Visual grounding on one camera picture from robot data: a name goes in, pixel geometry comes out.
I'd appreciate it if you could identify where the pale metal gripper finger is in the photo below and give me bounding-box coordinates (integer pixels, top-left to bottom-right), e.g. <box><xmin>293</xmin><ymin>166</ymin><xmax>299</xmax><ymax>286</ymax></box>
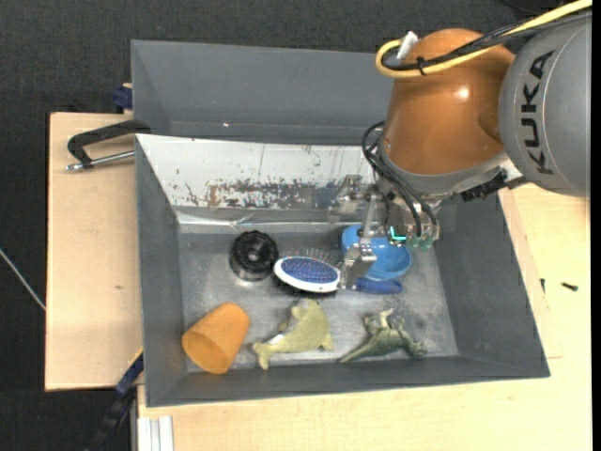
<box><xmin>328</xmin><ymin>174</ymin><xmax>373</xmax><ymax>221</ymax></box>
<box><xmin>342</xmin><ymin>244</ymin><xmax>378</xmax><ymax>291</ymax></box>

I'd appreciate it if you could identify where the blue bowl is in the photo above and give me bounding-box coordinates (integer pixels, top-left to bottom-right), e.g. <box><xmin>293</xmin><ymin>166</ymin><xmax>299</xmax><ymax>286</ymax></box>
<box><xmin>341</xmin><ymin>225</ymin><xmax>413</xmax><ymax>283</ymax></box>

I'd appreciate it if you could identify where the blue and white hairbrush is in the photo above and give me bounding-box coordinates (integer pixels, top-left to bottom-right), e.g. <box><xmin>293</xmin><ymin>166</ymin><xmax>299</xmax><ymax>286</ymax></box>
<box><xmin>272</xmin><ymin>249</ymin><xmax>405</xmax><ymax>296</ymax></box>

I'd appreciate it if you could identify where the green toy dinosaur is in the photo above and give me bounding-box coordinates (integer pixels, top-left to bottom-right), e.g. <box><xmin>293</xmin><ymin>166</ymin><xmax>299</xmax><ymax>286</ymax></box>
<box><xmin>339</xmin><ymin>308</ymin><xmax>429</xmax><ymax>365</ymax></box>

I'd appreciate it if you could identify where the yellow-green toy dolphin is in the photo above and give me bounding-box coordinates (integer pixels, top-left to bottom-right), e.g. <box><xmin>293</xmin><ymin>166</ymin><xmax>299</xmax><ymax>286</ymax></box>
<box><xmin>252</xmin><ymin>298</ymin><xmax>335</xmax><ymax>371</ymax></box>

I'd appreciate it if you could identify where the black ribbed round cap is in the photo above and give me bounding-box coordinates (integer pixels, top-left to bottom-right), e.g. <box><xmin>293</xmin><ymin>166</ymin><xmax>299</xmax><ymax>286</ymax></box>
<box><xmin>229</xmin><ymin>230</ymin><xmax>280</xmax><ymax>283</ymax></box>

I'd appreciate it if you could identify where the grey metal bin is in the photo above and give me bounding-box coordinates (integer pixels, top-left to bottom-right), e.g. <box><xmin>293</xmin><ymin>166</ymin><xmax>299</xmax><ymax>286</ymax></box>
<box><xmin>130</xmin><ymin>39</ymin><xmax>551</xmax><ymax>408</ymax></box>

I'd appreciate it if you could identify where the orange cup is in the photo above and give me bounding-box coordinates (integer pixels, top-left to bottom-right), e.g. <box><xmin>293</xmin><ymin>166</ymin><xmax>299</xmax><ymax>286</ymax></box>
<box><xmin>181</xmin><ymin>302</ymin><xmax>252</xmax><ymax>375</ymax></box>

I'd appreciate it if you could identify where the pale wood flat board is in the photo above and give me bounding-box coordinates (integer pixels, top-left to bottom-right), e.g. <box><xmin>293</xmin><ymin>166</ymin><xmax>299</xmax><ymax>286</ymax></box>
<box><xmin>44</xmin><ymin>112</ymin><xmax>145</xmax><ymax>393</ymax></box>

